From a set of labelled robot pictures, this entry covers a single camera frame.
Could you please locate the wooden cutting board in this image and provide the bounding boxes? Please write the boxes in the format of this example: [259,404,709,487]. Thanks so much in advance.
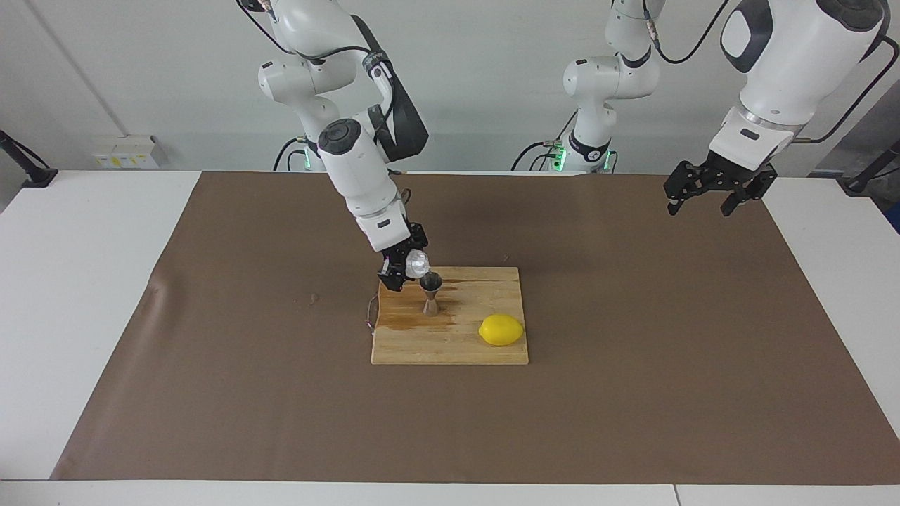
[365,266,530,366]

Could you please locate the brown paper table mat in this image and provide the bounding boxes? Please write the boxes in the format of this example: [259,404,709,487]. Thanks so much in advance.
[51,171,900,486]

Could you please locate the black base cables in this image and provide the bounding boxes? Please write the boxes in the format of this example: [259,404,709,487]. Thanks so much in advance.
[510,104,578,172]
[272,136,311,172]

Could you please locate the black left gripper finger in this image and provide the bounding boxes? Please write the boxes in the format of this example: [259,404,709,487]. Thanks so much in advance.
[719,171,778,218]
[664,162,704,218]

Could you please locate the white wall socket box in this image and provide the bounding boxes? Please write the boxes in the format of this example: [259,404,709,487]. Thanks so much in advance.
[91,135,162,170]

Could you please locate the yellow lemon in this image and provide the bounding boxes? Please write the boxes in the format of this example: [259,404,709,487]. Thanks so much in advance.
[478,313,526,348]

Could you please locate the black clamp stand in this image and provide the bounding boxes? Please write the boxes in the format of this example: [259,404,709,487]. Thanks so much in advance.
[842,138,900,197]
[0,129,59,189]

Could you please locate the steel double jigger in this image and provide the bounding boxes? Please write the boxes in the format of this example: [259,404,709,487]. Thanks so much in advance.
[419,271,444,316]

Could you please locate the black left base cables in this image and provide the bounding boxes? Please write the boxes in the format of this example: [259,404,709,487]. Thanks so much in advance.
[510,104,578,172]

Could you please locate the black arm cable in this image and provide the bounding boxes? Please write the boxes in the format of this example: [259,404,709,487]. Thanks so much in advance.
[238,0,416,213]
[643,0,900,145]

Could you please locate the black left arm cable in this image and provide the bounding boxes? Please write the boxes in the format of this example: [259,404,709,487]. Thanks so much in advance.
[643,0,900,145]

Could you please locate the black right base cables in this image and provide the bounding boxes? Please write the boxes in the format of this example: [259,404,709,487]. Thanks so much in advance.
[272,136,311,172]

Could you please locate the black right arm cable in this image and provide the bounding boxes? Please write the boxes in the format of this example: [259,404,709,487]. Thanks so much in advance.
[238,0,416,213]

